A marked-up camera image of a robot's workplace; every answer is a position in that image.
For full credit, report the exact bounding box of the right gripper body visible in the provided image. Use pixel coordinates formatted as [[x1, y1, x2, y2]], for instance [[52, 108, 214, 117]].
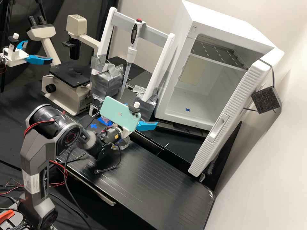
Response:
[[120, 128, 135, 140]]

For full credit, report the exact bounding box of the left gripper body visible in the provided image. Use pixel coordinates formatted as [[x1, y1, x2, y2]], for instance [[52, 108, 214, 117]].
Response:
[[2, 46, 30, 67]]

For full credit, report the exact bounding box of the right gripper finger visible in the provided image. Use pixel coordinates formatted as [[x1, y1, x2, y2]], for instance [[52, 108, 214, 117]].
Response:
[[136, 120, 159, 132]]

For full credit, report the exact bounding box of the petri dish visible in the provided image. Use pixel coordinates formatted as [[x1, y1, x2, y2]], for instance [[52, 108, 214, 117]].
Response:
[[111, 136, 131, 152]]

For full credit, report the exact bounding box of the cream microscope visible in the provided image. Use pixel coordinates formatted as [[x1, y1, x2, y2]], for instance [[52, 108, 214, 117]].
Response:
[[26, 14, 102, 117]]

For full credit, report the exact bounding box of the incubator door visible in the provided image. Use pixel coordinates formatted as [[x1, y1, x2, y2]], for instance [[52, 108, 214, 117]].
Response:
[[188, 48, 285, 178]]

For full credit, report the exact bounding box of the white pipette stand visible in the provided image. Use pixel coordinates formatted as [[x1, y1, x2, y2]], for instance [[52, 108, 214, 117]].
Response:
[[89, 6, 177, 121]]

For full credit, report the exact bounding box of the pipette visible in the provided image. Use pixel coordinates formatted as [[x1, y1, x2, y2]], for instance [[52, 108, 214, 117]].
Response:
[[120, 18, 146, 99]]

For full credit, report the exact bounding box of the white incubator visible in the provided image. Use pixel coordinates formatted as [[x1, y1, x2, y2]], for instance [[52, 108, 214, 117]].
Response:
[[153, 0, 285, 131]]

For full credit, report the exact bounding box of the orange clamp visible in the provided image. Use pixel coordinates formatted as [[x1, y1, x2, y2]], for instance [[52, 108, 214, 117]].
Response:
[[0, 209, 15, 221]]

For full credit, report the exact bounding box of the right wrist camera phone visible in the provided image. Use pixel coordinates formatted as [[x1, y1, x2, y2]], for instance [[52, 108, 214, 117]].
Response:
[[99, 96, 142, 133]]

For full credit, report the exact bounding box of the black cable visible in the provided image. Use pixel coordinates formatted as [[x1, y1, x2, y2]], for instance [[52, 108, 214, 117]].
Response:
[[93, 142, 122, 176], [62, 143, 91, 219]]

